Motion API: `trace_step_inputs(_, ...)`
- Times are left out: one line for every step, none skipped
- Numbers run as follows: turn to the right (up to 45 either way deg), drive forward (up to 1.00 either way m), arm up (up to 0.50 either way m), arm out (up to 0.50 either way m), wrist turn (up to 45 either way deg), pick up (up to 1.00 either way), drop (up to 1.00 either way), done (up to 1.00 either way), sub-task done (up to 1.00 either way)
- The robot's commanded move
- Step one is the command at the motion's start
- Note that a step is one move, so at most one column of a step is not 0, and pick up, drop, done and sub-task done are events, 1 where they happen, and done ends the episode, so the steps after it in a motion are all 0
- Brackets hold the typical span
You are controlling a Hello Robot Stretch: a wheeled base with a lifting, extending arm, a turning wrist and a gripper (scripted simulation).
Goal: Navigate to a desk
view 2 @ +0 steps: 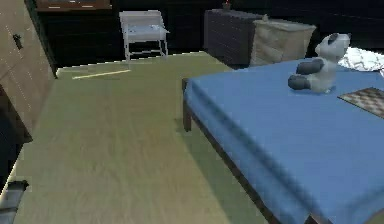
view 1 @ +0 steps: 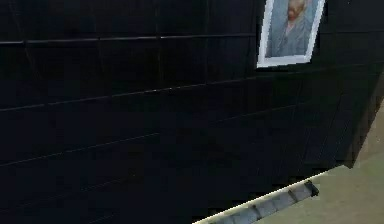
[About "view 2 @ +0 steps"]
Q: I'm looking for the dark chest of drawers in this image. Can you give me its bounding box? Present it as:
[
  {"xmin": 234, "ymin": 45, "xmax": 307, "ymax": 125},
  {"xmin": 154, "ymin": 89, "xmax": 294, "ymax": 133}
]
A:
[{"xmin": 203, "ymin": 8, "xmax": 264, "ymax": 67}]

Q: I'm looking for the white chair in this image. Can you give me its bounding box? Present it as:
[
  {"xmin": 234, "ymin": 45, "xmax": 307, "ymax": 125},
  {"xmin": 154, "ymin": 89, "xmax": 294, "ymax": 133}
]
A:
[{"xmin": 118, "ymin": 9, "xmax": 171, "ymax": 62}]

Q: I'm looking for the black door handle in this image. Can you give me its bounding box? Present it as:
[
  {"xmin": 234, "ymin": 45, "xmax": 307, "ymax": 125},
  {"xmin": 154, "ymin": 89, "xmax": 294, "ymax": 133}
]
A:
[{"xmin": 12, "ymin": 33, "xmax": 24, "ymax": 51}]

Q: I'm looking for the white panda plush toy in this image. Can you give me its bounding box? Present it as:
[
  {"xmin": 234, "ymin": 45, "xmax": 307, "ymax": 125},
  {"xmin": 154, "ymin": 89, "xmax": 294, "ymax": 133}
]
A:
[{"xmin": 287, "ymin": 32, "xmax": 352, "ymax": 94}]

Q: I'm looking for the beige laundry basket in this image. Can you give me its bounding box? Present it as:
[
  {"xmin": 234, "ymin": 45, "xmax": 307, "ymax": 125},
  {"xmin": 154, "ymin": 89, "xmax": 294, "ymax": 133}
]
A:
[{"xmin": 249, "ymin": 14, "xmax": 317, "ymax": 68}]

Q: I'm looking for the brown checkered board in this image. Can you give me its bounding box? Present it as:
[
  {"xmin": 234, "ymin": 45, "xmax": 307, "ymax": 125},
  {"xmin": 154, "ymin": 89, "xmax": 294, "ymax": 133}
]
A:
[{"xmin": 337, "ymin": 86, "xmax": 384, "ymax": 120}]

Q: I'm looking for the blue bed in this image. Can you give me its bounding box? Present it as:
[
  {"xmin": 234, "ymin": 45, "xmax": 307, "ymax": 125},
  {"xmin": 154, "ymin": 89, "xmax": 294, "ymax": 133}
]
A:
[{"xmin": 181, "ymin": 57, "xmax": 384, "ymax": 224}]

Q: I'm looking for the white patterned pillow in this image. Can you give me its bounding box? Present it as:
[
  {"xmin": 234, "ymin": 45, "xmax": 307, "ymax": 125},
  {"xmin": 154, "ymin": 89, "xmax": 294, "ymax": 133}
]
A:
[{"xmin": 337, "ymin": 46, "xmax": 384, "ymax": 72}]

